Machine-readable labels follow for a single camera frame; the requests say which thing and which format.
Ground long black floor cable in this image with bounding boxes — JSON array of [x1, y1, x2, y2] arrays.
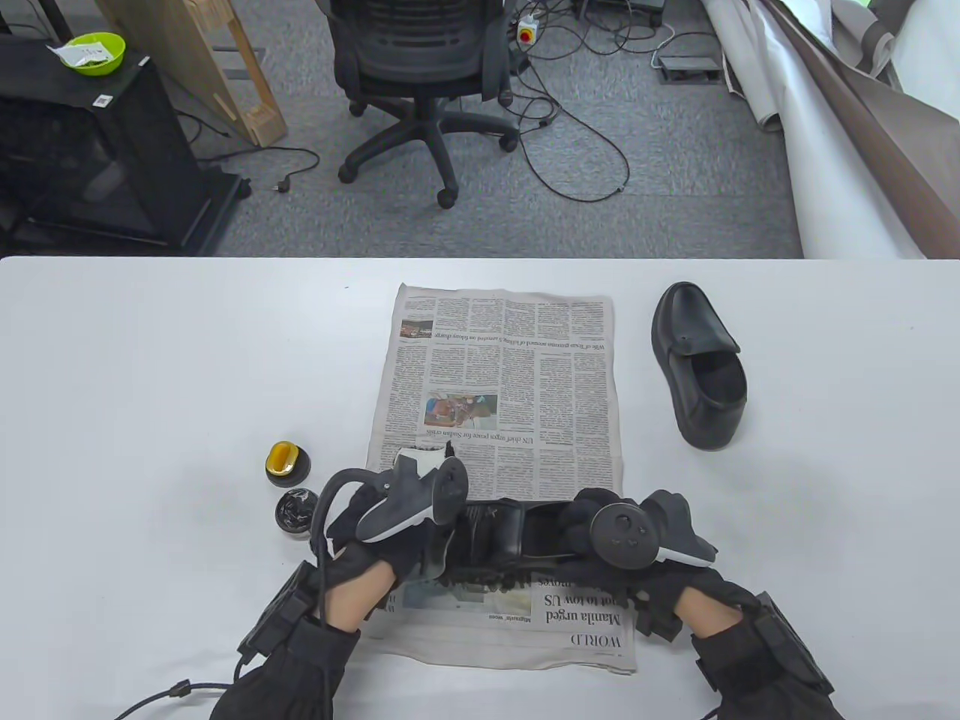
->
[[517, 45, 631, 203]]

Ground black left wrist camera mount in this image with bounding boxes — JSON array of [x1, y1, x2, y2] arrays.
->
[[238, 562, 321, 659]]

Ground wooden frame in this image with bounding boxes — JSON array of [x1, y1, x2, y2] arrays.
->
[[97, 0, 290, 148]]

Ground printed newspaper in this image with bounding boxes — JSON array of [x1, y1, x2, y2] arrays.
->
[[364, 283, 638, 674]]

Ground black office chair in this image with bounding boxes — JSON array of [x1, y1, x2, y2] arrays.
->
[[328, 0, 521, 209]]

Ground black cabinet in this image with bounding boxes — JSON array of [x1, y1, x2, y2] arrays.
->
[[0, 34, 252, 256]]

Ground black round shoe polish lid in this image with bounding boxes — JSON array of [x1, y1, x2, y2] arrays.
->
[[265, 448, 313, 487]]

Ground person's right hand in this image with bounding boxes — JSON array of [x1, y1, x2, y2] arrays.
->
[[559, 487, 760, 644]]

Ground person's right forearm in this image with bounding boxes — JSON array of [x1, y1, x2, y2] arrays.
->
[[686, 596, 848, 720]]

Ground white rolled sheet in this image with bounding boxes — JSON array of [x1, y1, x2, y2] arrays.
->
[[701, 0, 931, 260]]

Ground grey fabric sheet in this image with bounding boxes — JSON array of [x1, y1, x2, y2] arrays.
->
[[825, 0, 920, 80]]

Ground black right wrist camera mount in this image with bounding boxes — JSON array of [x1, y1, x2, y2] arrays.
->
[[754, 591, 836, 695]]

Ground white grey polishing cloth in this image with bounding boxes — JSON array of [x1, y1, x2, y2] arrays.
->
[[392, 441, 462, 584]]

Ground grey hand controller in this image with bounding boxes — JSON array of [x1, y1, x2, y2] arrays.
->
[[590, 491, 718, 569], [310, 450, 470, 557]]

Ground brown rolled sheet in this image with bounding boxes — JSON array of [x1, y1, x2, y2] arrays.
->
[[761, 0, 960, 260]]

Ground black cable with plug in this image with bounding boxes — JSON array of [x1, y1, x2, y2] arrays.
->
[[196, 147, 322, 194]]

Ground person's left forearm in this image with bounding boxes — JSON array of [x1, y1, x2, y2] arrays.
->
[[210, 559, 397, 720]]

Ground black leather shoe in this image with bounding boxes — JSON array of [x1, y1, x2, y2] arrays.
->
[[442, 499, 601, 584], [650, 281, 749, 451]]

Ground grey floor box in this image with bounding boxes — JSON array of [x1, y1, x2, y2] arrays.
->
[[657, 55, 724, 84]]

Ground green bowl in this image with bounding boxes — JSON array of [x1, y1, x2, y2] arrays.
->
[[56, 32, 127, 77]]

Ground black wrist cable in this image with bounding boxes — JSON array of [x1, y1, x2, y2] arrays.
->
[[115, 677, 241, 720]]

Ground black metal post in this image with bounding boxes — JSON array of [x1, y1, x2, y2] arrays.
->
[[34, 0, 76, 42]]

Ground black shoe polish tin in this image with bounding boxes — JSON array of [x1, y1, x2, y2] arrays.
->
[[274, 489, 320, 539]]

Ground white paper packet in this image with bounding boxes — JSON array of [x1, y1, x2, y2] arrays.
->
[[46, 41, 112, 70]]

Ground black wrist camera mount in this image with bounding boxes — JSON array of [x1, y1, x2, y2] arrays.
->
[[238, 562, 321, 659], [754, 591, 836, 695]]

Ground person's left hand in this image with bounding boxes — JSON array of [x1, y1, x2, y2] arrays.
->
[[326, 480, 460, 601]]

